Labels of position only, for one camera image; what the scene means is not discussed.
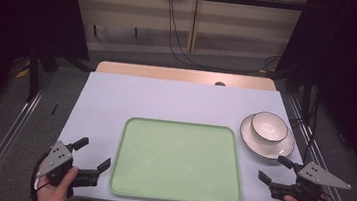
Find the light green tray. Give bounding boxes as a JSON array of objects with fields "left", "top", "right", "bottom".
[{"left": 107, "top": 114, "right": 250, "bottom": 201}]

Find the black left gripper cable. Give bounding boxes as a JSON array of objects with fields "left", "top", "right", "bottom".
[{"left": 28, "top": 150, "right": 53, "bottom": 201}]

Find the white bowl with dark rim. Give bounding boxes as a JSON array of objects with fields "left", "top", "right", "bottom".
[{"left": 249, "top": 109, "right": 291, "bottom": 144}]

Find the black wall cable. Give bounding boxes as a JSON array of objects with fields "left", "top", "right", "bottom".
[{"left": 160, "top": 0, "right": 289, "bottom": 78}]

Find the black curtain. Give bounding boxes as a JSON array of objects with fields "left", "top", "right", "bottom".
[
  {"left": 0, "top": 0, "right": 97, "bottom": 148},
  {"left": 264, "top": 0, "right": 357, "bottom": 183}
]

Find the pale table cover sheet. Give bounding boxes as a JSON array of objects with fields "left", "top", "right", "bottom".
[{"left": 52, "top": 68, "right": 312, "bottom": 201}]

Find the person's left hand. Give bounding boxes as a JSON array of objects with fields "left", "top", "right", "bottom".
[{"left": 34, "top": 162, "right": 80, "bottom": 201}]

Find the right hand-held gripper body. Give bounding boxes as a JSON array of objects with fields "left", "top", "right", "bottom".
[{"left": 267, "top": 157, "right": 355, "bottom": 201}]

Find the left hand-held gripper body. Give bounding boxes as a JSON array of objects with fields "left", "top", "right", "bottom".
[{"left": 34, "top": 138, "right": 104, "bottom": 201}]

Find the yellow object on floor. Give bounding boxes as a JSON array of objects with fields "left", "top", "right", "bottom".
[{"left": 14, "top": 57, "right": 33, "bottom": 81}]

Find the black metal stand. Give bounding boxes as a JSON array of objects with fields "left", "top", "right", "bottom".
[
  {"left": 299, "top": 0, "right": 323, "bottom": 121},
  {"left": 25, "top": 42, "right": 45, "bottom": 103}
]

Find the wooden vertical post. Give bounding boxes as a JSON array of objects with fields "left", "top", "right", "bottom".
[{"left": 187, "top": 0, "right": 202, "bottom": 55}]

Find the white plate with dark rim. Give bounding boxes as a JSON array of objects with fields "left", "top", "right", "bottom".
[{"left": 236, "top": 112, "right": 298, "bottom": 163}]

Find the black floor cable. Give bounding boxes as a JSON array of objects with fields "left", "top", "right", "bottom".
[{"left": 289, "top": 91, "right": 322, "bottom": 163}]

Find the metal floor rail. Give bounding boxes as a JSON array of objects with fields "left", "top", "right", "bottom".
[
  {"left": 0, "top": 70, "right": 53, "bottom": 201},
  {"left": 277, "top": 94, "right": 357, "bottom": 201}
]

